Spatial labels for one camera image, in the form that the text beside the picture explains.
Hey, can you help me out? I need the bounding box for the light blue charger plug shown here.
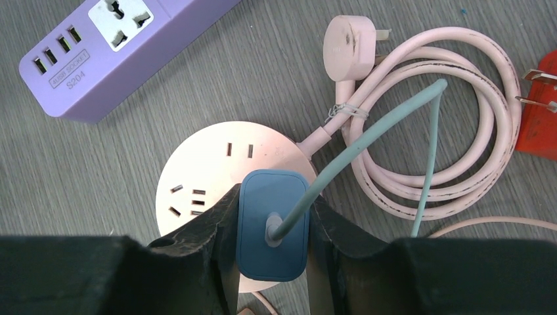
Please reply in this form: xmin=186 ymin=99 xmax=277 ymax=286
xmin=236 ymin=79 xmax=448 ymax=282

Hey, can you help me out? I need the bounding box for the red cube adapter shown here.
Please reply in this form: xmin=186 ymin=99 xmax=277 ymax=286
xmin=516 ymin=51 xmax=556 ymax=161

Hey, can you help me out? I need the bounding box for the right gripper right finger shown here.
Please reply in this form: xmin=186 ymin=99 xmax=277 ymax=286
xmin=307 ymin=198 xmax=556 ymax=314

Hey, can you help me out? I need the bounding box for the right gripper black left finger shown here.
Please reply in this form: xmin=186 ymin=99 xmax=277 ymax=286
xmin=1 ymin=185 xmax=240 ymax=314

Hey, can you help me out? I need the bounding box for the pink round socket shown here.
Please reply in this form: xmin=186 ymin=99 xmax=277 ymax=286
xmin=156 ymin=121 xmax=317 ymax=293

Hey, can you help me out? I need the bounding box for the pink coiled cord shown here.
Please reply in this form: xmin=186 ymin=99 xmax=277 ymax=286
xmin=296 ymin=15 xmax=523 ymax=222

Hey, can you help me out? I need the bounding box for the purple power strip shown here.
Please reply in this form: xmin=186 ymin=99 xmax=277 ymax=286
xmin=19 ymin=0 xmax=236 ymax=123

